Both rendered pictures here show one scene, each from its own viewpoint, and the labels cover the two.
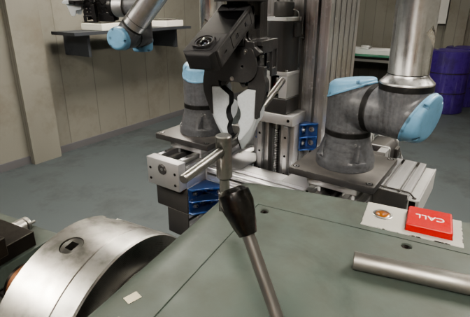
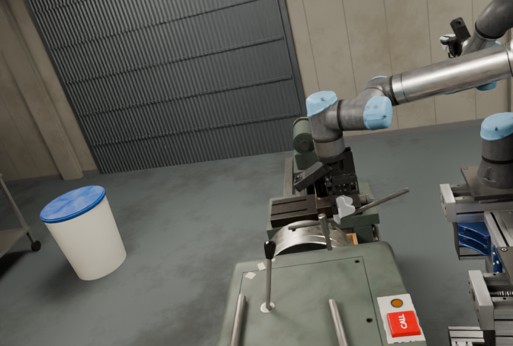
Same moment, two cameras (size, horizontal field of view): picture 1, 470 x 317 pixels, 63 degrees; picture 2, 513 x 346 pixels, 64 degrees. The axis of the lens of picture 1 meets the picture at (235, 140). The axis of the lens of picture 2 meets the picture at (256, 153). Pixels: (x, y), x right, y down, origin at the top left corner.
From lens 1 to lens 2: 0.98 m
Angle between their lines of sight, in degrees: 69
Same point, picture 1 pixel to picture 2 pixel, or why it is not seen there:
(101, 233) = (305, 231)
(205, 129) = (492, 179)
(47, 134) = not seen: outside the picture
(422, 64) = not seen: outside the picture
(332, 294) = (308, 305)
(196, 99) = (485, 152)
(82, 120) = not seen: outside the picture
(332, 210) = (382, 282)
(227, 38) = (303, 179)
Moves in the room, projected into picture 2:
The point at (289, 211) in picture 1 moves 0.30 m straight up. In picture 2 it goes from (365, 269) to (348, 170)
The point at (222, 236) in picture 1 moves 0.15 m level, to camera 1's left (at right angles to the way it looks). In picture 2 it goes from (323, 260) to (299, 235)
